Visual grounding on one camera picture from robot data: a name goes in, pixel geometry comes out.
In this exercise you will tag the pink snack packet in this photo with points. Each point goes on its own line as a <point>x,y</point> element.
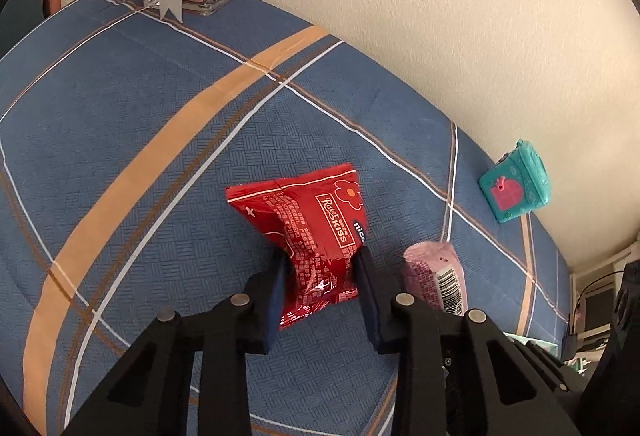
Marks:
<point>435,266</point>

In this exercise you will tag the teal toy box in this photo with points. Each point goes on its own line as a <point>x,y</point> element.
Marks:
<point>515,188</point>

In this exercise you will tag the shiny red snack packet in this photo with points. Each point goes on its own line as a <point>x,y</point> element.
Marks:
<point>310,221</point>

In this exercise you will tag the blue plaid cloth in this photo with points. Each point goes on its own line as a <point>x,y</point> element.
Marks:
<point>150,91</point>

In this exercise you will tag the white tray with teal rim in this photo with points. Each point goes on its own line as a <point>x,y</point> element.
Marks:
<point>530,341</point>

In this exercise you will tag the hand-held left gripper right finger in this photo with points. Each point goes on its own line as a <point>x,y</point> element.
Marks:
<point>370,306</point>

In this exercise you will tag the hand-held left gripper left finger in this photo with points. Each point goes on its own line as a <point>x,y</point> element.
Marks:
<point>274,301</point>

